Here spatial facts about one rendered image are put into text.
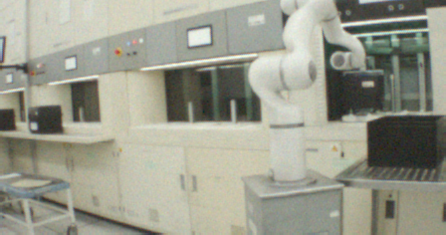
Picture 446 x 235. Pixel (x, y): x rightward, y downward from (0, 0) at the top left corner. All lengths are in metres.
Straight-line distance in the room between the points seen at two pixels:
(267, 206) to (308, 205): 0.13
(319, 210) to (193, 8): 1.60
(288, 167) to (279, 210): 0.15
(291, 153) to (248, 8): 1.15
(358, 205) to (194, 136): 1.11
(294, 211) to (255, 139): 1.02
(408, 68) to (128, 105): 2.05
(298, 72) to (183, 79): 1.95
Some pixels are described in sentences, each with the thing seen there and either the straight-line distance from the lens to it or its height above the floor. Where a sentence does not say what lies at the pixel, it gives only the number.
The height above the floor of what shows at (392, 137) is 0.87.
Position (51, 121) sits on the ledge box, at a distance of 3.59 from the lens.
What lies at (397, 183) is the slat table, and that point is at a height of 0.75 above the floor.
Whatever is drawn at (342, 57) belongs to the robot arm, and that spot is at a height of 1.20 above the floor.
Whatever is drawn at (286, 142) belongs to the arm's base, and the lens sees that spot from 1.22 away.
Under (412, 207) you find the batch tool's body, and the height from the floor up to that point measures 0.47.
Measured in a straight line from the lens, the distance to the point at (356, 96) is 2.10.
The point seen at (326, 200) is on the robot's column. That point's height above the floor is 0.71.
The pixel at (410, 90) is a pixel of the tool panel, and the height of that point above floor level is 1.02.
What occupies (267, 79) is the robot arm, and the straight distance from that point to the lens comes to 1.23.
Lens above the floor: 1.07
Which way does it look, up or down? 4 degrees down
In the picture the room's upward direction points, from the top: 3 degrees counter-clockwise
